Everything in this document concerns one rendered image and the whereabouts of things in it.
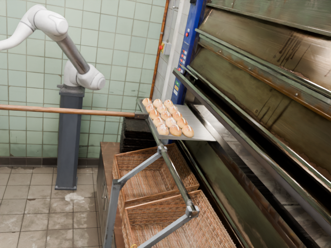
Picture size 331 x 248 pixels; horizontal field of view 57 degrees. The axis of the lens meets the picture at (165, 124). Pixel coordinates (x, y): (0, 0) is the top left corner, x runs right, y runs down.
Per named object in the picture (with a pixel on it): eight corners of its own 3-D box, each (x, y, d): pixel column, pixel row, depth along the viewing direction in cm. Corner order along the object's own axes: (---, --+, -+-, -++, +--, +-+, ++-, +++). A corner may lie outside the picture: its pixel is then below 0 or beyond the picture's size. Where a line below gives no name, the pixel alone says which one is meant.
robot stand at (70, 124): (56, 177, 310) (61, 84, 270) (77, 178, 315) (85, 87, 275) (54, 190, 291) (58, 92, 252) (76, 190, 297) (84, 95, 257)
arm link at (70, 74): (73, 79, 271) (75, 55, 262) (88, 85, 264) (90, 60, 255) (59, 82, 257) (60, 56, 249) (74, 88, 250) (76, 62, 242)
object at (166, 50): (167, 52, 280) (169, 42, 276) (170, 55, 271) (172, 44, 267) (159, 51, 277) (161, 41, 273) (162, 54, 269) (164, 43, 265)
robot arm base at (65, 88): (57, 84, 268) (58, 78, 266) (83, 87, 274) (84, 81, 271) (55, 91, 252) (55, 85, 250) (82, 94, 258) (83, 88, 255)
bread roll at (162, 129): (170, 137, 172) (172, 129, 170) (159, 137, 170) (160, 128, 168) (165, 129, 181) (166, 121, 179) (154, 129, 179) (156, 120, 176)
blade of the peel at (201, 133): (158, 139, 168) (159, 134, 167) (139, 102, 216) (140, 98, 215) (215, 140, 180) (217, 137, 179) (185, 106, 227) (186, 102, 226)
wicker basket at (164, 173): (169, 170, 252) (176, 141, 241) (191, 218, 203) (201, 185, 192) (110, 170, 237) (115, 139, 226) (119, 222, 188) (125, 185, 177)
